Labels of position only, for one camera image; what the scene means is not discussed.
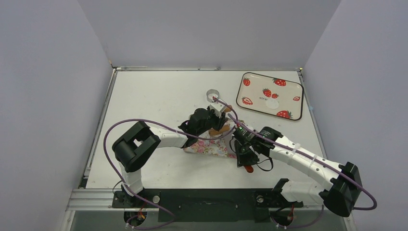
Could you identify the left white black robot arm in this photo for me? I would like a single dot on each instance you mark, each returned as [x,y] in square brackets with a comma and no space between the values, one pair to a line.
[134,148]

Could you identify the aluminium front rail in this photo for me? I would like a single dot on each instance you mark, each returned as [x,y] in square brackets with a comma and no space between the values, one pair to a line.
[104,199]

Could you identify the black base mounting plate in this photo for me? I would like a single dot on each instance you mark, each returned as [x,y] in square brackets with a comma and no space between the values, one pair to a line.
[220,205]

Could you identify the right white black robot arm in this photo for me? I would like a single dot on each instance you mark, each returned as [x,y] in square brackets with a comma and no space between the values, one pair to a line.
[336,186]

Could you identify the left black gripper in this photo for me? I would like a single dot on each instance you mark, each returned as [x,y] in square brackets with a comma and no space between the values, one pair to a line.
[220,121]

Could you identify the floral pattern tray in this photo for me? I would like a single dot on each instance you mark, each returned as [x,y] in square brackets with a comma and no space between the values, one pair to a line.
[219,146]

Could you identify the flat round dumpling wrapper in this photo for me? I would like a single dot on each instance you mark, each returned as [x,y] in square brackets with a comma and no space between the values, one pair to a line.
[272,103]

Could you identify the strawberry pattern tray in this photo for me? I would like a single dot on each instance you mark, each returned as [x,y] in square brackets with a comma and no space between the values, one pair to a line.
[255,89]

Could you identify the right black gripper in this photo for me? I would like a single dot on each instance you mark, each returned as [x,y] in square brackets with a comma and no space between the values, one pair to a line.
[242,151]

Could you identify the metal spatula wooden handle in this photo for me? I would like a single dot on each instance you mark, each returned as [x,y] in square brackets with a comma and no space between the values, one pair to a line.
[249,169]

